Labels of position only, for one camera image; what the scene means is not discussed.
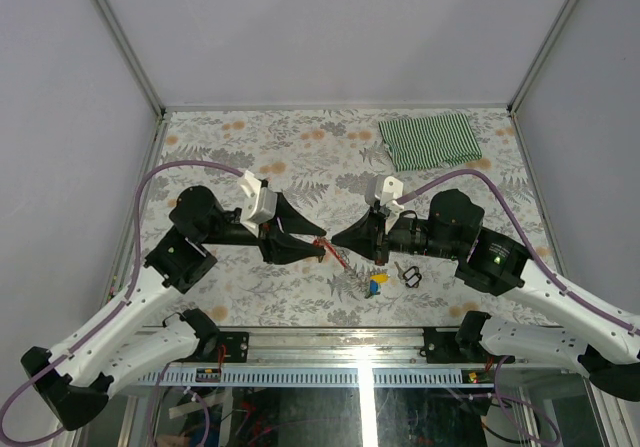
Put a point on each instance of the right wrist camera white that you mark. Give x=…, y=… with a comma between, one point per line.
x=386, y=191

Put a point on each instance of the black key tag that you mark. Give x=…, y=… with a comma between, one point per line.
x=412, y=281
x=411, y=272

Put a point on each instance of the yellow key tag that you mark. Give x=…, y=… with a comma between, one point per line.
x=380, y=278

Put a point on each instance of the black key tag upper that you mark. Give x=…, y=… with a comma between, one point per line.
x=411, y=272

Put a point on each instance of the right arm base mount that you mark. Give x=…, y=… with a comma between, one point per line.
x=445, y=344

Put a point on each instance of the silver key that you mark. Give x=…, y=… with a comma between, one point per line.
x=399, y=269

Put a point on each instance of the green white striped cloth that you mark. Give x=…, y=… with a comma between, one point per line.
x=425, y=143

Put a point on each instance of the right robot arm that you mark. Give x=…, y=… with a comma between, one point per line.
x=589, y=336

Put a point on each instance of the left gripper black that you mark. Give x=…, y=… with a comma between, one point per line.
x=276, y=237

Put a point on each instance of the aluminium front rail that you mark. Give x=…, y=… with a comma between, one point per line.
x=333, y=347

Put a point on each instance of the black key tag lower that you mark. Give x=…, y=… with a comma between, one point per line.
x=412, y=281

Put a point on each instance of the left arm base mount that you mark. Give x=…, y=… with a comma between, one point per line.
x=229, y=347

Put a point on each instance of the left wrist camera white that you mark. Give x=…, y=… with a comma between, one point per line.
x=259, y=203

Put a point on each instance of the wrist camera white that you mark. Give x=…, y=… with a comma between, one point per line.
x=386, y=191
x=259, y=203

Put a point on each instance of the metal key holder red handle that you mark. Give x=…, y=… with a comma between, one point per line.
x=329, y=249

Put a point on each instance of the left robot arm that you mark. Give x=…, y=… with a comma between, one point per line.
x=77, y=377

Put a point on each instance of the white slotted cable duct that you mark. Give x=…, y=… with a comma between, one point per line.
x=312, y=377

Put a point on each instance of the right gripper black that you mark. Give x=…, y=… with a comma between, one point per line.
x=363, y=237

